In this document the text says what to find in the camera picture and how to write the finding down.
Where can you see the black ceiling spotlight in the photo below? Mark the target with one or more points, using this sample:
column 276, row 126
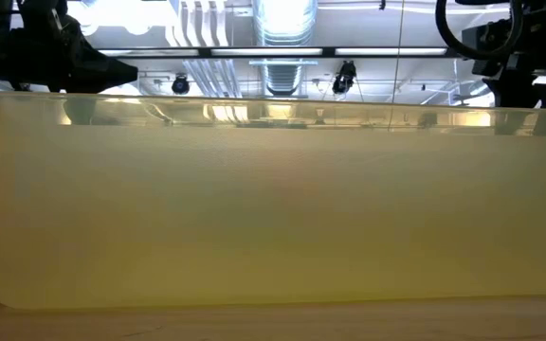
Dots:
column 344, row 76
column 180, row 84

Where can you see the yellow translucent plastic tray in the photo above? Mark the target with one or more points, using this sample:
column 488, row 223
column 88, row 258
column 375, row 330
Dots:
column 273, row 213

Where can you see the silver ventilation duct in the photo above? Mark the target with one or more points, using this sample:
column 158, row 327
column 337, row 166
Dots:
column 282, row 76

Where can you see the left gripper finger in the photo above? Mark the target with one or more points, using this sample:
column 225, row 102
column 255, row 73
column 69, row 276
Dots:
column 107, row 73

